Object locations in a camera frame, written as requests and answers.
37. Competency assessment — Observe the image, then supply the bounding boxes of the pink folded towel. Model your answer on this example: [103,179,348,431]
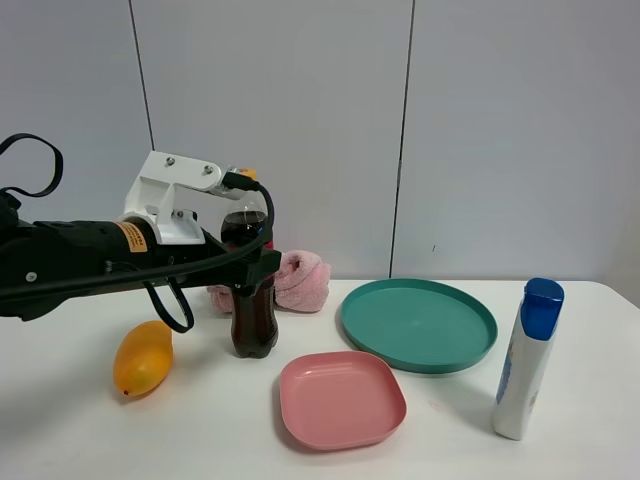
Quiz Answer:
[207,250,331,314]

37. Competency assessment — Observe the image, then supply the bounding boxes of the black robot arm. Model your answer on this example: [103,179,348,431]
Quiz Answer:
[1,188,280,333]

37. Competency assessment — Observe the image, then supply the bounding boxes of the white bottle blue cap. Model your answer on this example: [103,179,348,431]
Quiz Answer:
[491,278,564,441]

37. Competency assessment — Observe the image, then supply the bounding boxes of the cola bottle yellow cap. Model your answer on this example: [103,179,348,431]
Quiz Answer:
[212,191,278,358]

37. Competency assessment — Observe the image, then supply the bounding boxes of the black cable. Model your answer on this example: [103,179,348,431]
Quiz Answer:
[0,132,277,334]

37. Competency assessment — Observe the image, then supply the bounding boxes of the teal round plate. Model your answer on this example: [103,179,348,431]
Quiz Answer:
[339,278,498,375]

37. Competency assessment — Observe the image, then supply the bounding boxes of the yellow mango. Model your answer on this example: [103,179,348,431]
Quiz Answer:
[113,320,173,398]

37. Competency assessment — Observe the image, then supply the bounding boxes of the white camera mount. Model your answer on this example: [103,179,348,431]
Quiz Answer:
[121,151,244,246]

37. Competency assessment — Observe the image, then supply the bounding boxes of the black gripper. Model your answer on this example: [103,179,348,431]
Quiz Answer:
[147,227,282,296]

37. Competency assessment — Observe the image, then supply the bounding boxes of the pink square plate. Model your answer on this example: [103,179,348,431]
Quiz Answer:
[279,351,407,451]

